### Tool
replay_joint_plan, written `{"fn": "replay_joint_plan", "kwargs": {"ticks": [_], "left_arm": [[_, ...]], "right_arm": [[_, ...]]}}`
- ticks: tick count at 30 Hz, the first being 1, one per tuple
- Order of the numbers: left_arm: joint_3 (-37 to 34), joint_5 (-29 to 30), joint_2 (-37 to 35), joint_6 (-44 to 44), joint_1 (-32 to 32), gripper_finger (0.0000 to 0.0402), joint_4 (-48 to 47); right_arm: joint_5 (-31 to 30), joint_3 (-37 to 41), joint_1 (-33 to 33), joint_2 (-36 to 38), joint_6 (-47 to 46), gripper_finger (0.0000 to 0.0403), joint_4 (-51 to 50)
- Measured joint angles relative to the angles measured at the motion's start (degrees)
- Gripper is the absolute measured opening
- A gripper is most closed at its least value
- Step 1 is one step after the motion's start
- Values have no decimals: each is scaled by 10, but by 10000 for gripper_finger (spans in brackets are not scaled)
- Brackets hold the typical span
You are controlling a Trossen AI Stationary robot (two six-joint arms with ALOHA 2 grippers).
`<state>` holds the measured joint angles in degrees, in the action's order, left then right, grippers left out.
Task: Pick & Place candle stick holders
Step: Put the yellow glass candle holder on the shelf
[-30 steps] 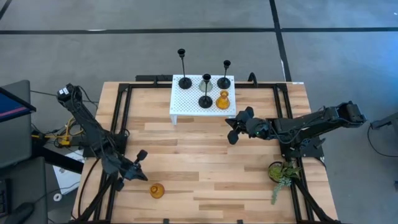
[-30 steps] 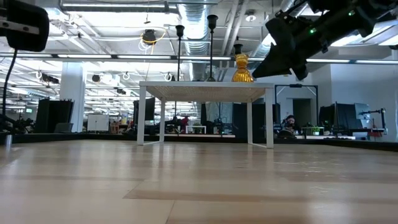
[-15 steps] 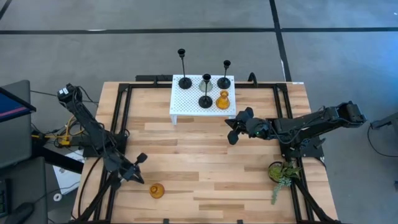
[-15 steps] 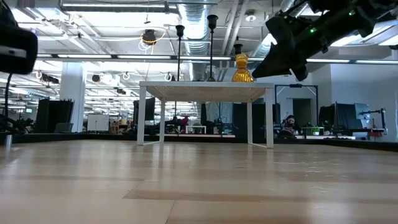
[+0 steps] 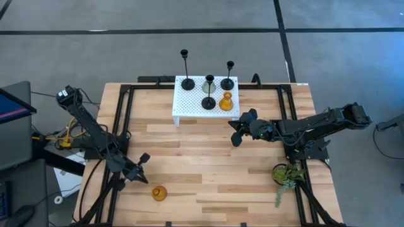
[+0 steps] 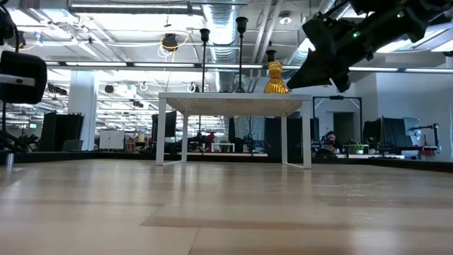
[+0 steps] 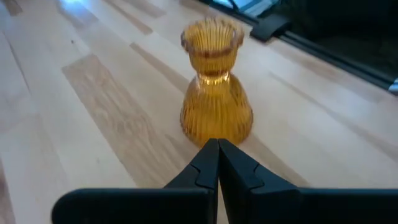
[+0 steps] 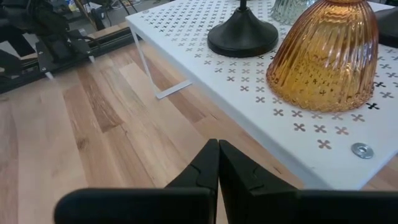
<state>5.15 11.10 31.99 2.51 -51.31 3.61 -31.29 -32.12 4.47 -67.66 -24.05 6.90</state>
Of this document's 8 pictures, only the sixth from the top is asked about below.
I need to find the black monitor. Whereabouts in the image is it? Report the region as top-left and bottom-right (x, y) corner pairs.
(362, 118), (406, 149)
(151, 110), (177, 142)

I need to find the white perforated metal shelf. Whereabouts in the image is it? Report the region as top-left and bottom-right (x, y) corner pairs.
(155, 91), (313, 170)

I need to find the white square pillar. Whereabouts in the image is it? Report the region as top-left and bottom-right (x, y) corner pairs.
(68, 70), (99, 152)

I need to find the small white table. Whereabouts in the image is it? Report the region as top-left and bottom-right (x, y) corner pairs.
(211, 142), (236, 154)

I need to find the long black light rail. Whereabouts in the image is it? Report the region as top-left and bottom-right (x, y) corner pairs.
(45, 60), (453, 74)

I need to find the white cabinet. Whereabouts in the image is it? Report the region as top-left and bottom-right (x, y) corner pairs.
(98, 130), (125, 151)

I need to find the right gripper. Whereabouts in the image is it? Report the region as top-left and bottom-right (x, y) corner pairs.
(287, 6), (429, 94)

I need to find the black ceiling device yellow cable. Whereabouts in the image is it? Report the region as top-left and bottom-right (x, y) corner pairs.
(158, 31), (192, 57)
(10, 30), (42, 50)

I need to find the black partition panel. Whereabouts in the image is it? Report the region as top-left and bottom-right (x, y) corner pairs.
(263, 116), (321, 159)

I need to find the amber glass candle holder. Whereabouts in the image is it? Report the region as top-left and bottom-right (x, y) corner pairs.
(263, 60), (290, 95)

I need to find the person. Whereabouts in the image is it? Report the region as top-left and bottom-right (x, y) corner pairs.
(316, 130), (343, 159)

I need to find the black cabinet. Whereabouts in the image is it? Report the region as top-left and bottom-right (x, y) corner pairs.
(39, 112), (85, 152)

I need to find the grey monitor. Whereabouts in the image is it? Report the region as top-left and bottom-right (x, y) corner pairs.
(403, 117), (423, 137)

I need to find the black table edge rail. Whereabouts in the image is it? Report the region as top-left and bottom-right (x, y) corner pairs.
(0, 150), (453, 174)

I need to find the black tubular stand frame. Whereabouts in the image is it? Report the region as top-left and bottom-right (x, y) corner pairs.
(312, 94), (363, 149)

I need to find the silver spiral ventilation duct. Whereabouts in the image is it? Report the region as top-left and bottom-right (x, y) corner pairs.
(282, 0), (351, 68)
(202, 0), (242, 93)

